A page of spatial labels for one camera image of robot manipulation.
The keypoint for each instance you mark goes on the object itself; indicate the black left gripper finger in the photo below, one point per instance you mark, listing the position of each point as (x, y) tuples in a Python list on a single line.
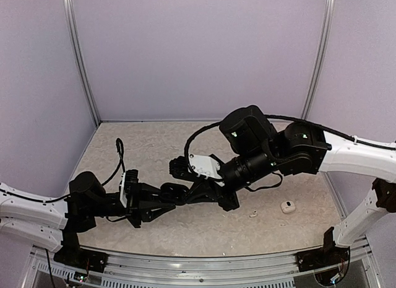
[(146, 190), (157, 210)]

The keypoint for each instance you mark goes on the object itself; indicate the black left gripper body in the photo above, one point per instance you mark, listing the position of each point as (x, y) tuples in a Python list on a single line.
[(133, 214)]

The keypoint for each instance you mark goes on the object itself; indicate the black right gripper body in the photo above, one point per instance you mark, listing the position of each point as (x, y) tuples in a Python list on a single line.
[(229, 202)]

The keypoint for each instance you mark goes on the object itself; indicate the black oval charging case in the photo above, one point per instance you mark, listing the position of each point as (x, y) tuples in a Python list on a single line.
[(174, 193)]

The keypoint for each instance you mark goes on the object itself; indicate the white earbud charging case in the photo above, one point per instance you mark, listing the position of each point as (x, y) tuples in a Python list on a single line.
[(288, 207)]

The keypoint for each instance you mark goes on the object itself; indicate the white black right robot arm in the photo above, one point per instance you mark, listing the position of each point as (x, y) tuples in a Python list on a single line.
[(302, 147)]

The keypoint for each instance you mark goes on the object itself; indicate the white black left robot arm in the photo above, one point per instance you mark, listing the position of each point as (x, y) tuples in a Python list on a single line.
[(53, 223)]

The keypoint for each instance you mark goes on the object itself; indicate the white stem earbud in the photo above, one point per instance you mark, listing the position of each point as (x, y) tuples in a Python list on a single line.
[(254, 213)]

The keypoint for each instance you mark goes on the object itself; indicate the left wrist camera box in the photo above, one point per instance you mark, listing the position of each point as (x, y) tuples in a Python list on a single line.
[(128, 180)]

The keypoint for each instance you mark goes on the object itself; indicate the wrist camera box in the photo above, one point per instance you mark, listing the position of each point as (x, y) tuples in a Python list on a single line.
[(128, 180), (196, 167)]

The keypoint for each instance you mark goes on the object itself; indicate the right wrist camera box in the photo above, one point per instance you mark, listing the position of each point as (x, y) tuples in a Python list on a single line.
[(196, 167)]

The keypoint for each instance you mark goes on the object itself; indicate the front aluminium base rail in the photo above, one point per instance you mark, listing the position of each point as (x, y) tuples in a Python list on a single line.
[(133, 270)]

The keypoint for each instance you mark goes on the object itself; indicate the right aluminium frame post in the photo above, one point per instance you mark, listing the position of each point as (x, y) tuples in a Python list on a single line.
[(320, 57)]

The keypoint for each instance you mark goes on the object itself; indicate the aluminium frame post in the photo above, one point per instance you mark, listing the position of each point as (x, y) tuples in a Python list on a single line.
[(320, 57), (79, 61)]

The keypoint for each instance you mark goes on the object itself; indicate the left aluminium frame post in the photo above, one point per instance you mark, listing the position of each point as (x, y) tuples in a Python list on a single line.
[(79, 61)]

